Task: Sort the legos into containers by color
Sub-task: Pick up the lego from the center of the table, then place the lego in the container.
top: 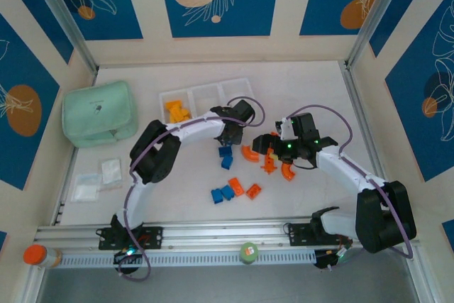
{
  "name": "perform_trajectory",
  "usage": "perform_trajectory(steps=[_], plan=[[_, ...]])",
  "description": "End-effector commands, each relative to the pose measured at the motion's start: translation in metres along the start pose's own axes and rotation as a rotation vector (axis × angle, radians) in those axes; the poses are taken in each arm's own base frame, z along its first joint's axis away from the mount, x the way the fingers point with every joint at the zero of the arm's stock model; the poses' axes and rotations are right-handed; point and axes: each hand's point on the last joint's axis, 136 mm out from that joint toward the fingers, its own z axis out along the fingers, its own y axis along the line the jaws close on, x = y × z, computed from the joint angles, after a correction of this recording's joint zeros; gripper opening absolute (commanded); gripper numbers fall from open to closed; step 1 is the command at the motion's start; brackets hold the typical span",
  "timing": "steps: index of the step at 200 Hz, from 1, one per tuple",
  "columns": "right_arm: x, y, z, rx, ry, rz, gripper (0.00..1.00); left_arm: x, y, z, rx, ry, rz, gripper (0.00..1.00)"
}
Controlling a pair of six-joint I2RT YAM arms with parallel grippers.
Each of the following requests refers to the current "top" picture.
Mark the orange cross-shaped lego piece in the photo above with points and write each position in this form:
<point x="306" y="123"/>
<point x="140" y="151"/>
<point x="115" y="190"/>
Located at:
<point x="268" y="165"/>

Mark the orange curved lego piece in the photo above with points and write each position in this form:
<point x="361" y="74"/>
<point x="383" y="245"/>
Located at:
<point x="249" y="155"/>
<point x="288" y="172"/>

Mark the yellow lego brick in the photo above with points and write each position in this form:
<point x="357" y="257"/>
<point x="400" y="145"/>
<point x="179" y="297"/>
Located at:
<point x="172" y="105"/>
<point x="175" y="117"/>
<point x="185" y="113"/>

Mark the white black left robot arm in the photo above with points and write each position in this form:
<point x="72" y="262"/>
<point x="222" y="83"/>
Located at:
<point x="198" y="126"/>

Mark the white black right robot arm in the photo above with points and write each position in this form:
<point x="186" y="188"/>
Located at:
<point x="340" y="168"/>

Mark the small orange square lego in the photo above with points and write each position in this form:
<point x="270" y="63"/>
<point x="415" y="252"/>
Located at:
<point x="273" y="135"/>

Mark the orange lego brick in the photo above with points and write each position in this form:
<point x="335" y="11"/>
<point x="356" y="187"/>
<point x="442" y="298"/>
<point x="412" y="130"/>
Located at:
<point x="253" y="191"/>
<point x="236" y="186"/>

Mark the white three-compartment tray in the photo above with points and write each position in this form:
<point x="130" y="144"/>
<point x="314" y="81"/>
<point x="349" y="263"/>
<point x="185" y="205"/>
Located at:
<point x="205" y="95"/>

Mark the green tape roll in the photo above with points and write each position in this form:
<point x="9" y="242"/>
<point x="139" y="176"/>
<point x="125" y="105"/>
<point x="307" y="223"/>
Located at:
<point x="249" y="252"/>

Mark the clear plastic bag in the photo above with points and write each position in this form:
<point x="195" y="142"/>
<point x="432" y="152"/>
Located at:
<point x="85" y="191"/>
<point x="111" y="173"/>

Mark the mint green zip pouch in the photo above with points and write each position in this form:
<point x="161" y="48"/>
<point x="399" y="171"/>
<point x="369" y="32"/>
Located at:
<point x="99" y="111"/>

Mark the jar with orange lid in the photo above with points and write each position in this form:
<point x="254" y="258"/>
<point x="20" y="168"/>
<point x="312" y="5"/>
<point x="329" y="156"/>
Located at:
<point x="35" y="255"/>

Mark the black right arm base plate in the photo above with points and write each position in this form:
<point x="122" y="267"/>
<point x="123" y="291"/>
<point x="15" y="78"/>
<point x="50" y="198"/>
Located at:
<point x="299" y="233"/>

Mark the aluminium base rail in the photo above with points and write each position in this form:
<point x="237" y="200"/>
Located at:
<point x="227" y="232"/>

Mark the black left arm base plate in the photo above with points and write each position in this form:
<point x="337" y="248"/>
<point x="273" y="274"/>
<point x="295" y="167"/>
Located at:
<point x="152" y="237"/>

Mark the aluminium frame post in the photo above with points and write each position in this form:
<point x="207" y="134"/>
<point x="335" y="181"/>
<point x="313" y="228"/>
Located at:
<point x="379" y="15"/>
<point x="64" y="19"/>

